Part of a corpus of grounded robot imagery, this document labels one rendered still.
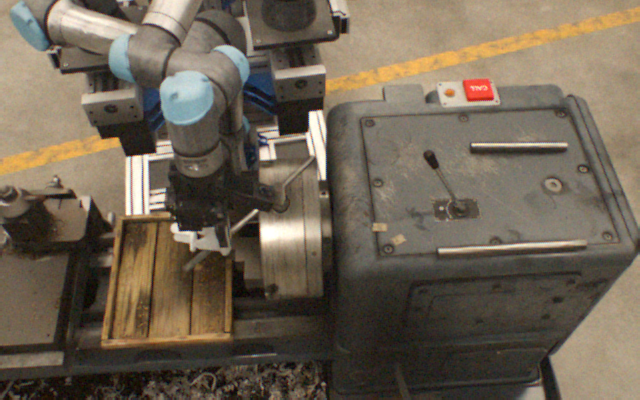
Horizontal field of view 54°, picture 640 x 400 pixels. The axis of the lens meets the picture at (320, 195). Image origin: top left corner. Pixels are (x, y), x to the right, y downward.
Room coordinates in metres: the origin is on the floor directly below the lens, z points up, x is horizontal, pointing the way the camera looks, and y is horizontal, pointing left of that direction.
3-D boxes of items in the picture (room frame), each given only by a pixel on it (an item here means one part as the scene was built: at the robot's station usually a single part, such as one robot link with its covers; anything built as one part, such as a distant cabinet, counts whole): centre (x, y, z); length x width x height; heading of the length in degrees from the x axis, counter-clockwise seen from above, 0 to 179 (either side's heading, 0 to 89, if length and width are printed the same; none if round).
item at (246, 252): (0.66, 0.15, 1.08); 0.12 x 0.11 x 0.05; 4
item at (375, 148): (0.80, -0.32, 1.06); 0.59 x 0.48 x 0.39; 94
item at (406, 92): (0.99, -0.19, 1.24); 0.09 x 0.08 x 0.03; 94
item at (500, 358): (0.80, -0.32, 0.43); 0.60 x 0.48 x 0.86; 94
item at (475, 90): (1.01, -0.36, 1.26); 0.06 x 0.06 x 0.02; 4
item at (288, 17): (1.39, 0.09, 1.21); 0.15 x 0.15 x 0.10
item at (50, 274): (0.73, 0.69, 0.95); 0.43 x 0.17 x 0.05; 4
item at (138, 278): (0.73, 0.37, 0.89); 0.36 x 0.30 x 0.04; 4
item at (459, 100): (1.00, -0.33, 1.23); 0.13 x 0.08 x 0.05; 94
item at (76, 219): (0.79, 0.66, 0.99); 0.20 x 0.10 x 0.05; 94
